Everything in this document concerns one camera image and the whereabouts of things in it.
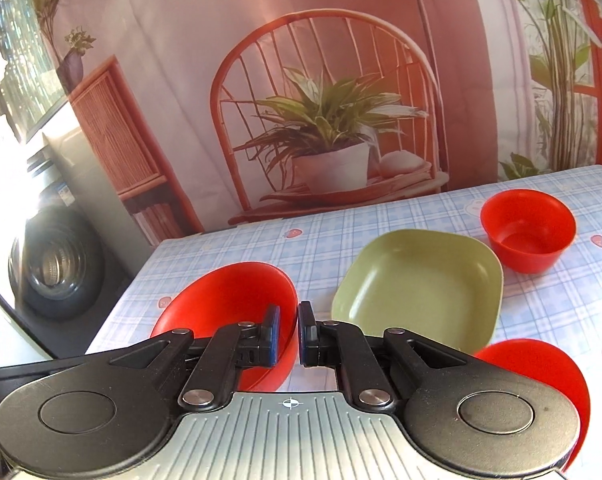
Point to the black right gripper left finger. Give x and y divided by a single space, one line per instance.
233 349

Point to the blue plaid bed sheet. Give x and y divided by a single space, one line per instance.
562 306

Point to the red bowl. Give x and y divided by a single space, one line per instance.
240 292
527 229
545 363

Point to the green square plate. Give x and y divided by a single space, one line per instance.
444 286

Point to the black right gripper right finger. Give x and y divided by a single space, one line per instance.
357 360

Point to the printed room scene backdrop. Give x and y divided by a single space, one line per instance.
209 113

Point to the washing machine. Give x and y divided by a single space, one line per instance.
59 280

